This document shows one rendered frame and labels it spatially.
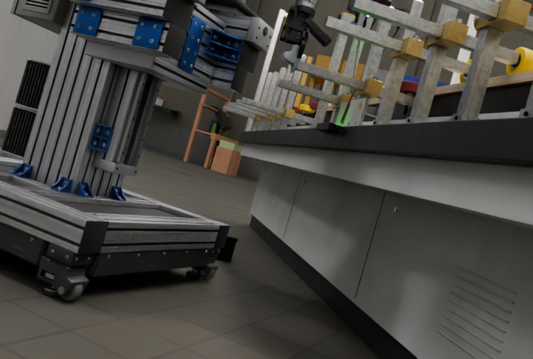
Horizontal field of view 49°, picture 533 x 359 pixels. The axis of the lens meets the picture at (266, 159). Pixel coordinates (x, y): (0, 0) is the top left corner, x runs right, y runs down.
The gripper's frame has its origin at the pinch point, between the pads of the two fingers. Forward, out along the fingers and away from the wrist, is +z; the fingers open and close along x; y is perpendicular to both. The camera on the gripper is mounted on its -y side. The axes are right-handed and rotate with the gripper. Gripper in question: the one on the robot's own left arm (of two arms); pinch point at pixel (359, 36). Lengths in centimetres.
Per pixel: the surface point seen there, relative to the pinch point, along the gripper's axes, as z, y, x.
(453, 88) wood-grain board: 12.2, -31.1, -17.2
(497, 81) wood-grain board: 12, -54, -9
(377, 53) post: 3.5, -1.7, -7.8
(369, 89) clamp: 17.4, -8.0, -3.8
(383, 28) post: -5.6, -1.6, -7.5
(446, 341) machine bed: 81, -63, -7
